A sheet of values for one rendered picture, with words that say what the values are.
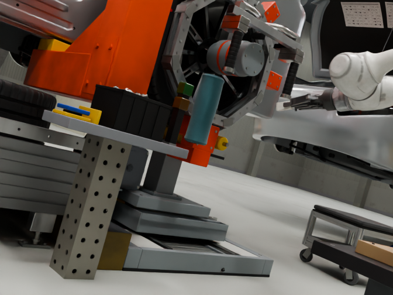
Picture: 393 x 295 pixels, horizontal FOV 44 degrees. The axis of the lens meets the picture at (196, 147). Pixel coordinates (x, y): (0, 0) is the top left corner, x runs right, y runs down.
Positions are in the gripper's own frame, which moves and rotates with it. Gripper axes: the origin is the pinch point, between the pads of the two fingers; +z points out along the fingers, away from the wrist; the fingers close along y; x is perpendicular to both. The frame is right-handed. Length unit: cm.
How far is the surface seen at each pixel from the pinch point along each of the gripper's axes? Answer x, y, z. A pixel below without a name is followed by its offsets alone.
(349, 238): 43, -137, 36
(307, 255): 55, -109, 48
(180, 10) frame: -33, 31, 28
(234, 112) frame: -3.0, -8.7, 30.3
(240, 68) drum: -14.2, 8.9, 15.2
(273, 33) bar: -28.1, 3.4, 4.3
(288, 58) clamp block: -22.4, -9.0, 5.4
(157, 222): 46, 14, 47
